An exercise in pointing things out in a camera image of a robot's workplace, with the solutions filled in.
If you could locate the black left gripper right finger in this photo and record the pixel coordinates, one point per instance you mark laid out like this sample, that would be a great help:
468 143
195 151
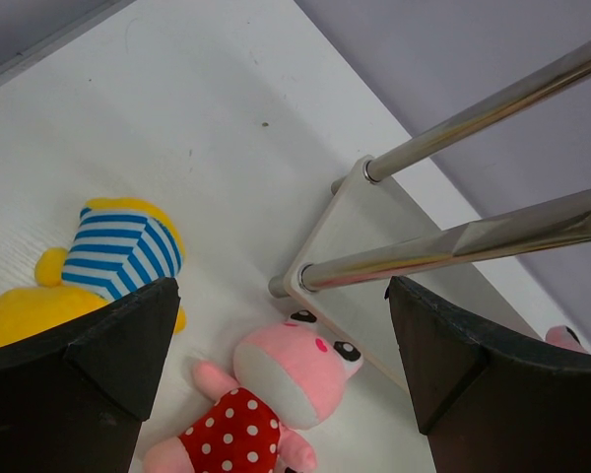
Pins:
487 398

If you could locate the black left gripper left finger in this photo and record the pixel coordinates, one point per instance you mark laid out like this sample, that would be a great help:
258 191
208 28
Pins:
74 398

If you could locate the pink toy orange striped shirt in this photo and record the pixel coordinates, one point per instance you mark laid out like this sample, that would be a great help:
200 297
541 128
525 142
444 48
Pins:
563 337

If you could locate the pink toy red polka-dot shirt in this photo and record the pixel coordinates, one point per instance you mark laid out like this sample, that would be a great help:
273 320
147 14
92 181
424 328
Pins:
286 379

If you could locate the white two-tier wooden shelf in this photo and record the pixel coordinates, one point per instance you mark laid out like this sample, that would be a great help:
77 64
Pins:
373 229

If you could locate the yellow toy blue striped shirt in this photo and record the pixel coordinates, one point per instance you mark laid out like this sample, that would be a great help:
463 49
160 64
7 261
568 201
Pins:
120 246

